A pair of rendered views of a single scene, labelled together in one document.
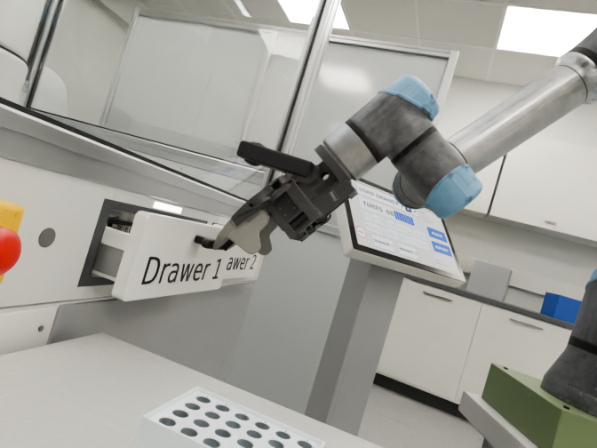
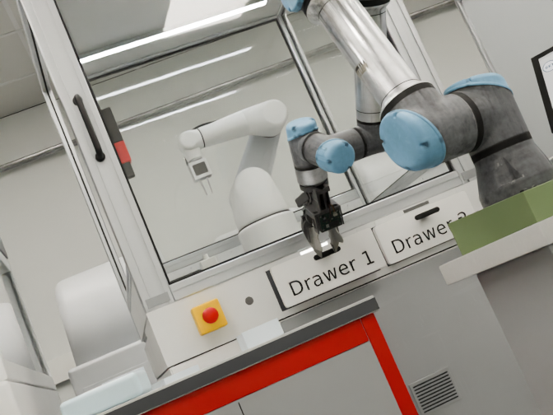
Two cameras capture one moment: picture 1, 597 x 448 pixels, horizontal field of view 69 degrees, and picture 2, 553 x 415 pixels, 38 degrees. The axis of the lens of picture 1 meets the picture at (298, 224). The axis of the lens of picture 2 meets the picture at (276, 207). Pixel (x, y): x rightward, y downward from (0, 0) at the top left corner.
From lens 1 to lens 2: 1.72 m
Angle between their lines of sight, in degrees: 61
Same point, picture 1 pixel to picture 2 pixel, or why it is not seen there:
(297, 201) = (309, 215)
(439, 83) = not seen: outside the picture
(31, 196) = (230, 291)
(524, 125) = not seen: hidden behind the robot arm
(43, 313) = not seen: hidden behind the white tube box
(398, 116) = (293, 150)
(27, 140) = (216, 276)
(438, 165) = (312, 158)
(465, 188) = (323, 159)
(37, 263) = (253, 311)
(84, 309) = (296, 319)
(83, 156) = (241, 263)
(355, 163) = (304, 180)
